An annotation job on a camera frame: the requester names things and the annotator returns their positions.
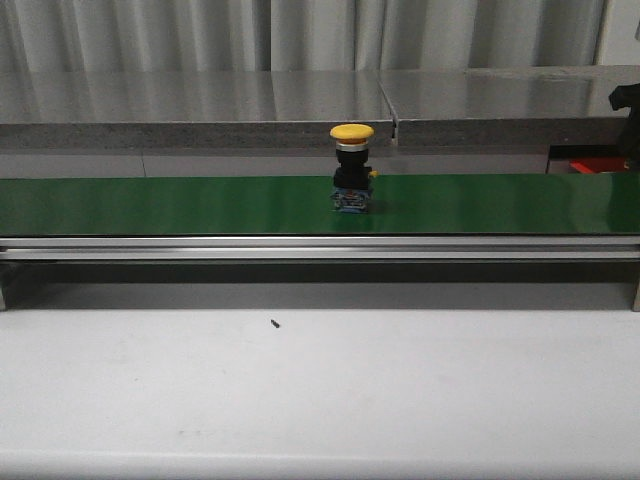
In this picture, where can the right conveyor support leg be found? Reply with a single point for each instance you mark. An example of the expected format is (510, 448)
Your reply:
(635, 305)

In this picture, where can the grey stone countertop slab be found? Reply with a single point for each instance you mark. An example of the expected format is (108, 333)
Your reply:
(188, 110)
(524, 106)

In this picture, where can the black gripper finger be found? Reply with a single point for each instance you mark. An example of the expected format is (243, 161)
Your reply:
(627, 96)

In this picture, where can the grey pleated curtain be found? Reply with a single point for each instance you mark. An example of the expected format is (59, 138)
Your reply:
(146, 36)

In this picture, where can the aluminium conveyor frame rail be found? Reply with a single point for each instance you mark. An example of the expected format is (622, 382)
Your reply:
(324, 248)

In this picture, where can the red plastic tray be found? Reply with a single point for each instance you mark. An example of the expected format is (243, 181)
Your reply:
(598, 165)

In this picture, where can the green conveyor belt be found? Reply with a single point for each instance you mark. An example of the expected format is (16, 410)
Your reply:
(520, 204)

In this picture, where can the right grey stone countertop slab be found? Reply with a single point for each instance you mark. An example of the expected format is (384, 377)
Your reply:
(524, 106)

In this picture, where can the left grey stone countertop slab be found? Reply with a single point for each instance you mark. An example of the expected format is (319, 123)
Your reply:
(188, 110)

